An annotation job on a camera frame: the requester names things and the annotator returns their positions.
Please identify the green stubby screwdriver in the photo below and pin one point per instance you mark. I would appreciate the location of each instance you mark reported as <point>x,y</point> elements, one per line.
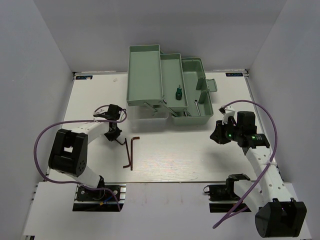
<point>178,93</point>

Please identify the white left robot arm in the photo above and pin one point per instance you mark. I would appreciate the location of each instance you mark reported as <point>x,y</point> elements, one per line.
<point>69,152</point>

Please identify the thin brown hex key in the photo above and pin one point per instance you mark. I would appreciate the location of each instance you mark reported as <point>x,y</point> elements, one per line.
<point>128,155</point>

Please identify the green plastic toolbox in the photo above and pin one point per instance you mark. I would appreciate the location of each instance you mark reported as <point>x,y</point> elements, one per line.
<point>153,78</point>

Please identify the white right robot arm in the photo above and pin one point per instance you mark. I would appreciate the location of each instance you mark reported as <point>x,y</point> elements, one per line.
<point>277,213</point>

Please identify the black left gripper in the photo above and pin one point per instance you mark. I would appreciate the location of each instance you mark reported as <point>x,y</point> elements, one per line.
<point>115,135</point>

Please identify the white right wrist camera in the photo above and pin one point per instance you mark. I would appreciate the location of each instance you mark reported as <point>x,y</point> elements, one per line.
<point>227,111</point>

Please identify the small silver ratchet wrench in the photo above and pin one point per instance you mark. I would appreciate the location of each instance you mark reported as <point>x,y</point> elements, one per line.
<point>187,114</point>

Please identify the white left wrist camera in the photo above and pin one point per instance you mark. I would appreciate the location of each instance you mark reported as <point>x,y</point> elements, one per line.
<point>101,113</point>

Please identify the large silver ratchet wrench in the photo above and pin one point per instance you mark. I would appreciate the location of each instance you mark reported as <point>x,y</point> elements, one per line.
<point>197,107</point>

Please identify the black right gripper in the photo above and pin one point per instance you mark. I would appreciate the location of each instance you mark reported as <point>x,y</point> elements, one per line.
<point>218,134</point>

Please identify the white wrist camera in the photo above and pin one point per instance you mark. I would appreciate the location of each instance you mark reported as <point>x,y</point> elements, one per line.
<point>227,111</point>
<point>101,113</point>

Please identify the large brown hex key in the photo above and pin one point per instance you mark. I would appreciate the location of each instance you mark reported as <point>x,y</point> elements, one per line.
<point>132,150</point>

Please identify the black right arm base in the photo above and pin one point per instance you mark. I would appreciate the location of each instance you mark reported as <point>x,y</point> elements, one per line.
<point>222,196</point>

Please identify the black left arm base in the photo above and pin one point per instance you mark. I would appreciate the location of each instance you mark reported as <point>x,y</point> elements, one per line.
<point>86,200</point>

